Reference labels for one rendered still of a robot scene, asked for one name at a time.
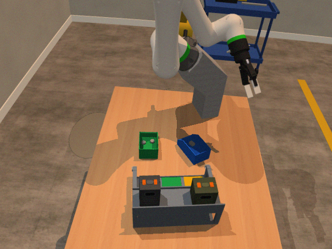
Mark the grey shelf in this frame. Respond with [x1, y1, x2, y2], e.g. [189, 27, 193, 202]
[132, 164, 225, 228]

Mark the blue bin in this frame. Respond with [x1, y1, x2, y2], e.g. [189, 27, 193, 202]
[177, 134, 211, 165]

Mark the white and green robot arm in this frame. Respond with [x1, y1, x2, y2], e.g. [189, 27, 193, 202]
[150, 0, 250, 79]

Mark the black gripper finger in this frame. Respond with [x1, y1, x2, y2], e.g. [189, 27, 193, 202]
[241, 59, 261, 94]
[239, 66, 253, 98]

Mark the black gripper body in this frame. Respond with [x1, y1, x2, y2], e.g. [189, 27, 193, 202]
[234, 51, 251, 68]

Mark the black rectangular case with oval handle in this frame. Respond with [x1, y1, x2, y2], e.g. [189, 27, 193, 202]
[139, 175, 161, 206]

